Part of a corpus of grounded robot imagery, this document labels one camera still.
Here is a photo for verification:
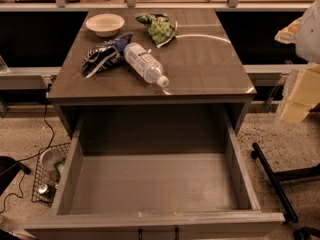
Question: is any open grey top drawer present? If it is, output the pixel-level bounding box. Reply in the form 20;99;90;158
26;104;284;240

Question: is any white paper bowl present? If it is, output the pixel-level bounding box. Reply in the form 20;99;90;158
86;13;125;37

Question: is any black wire basket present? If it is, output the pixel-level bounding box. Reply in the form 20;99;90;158
31;143;70;206

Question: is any black object at left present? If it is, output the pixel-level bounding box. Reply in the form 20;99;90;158
0;156;31;195

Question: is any black drawer handle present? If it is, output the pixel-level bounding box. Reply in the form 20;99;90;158
138;228;180;240

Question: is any grey cabinet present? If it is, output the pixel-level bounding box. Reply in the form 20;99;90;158
49;8;256;132

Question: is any green jalapeno chip bag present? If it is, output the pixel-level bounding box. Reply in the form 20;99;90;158
135;13;178;48

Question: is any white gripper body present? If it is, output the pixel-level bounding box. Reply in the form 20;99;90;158
280;64;320;124

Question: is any clear plastic water bottle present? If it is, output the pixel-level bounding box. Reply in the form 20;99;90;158
124;43;169;88

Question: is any black chair base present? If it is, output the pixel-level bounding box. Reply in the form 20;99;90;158
251;143;320;240

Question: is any blue chip bag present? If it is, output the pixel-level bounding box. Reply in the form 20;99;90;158
82;32;133;78

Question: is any black power cable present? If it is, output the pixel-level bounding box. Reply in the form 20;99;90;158
0;83;56;214

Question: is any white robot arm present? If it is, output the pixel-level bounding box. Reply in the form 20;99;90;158
275;0;320;124

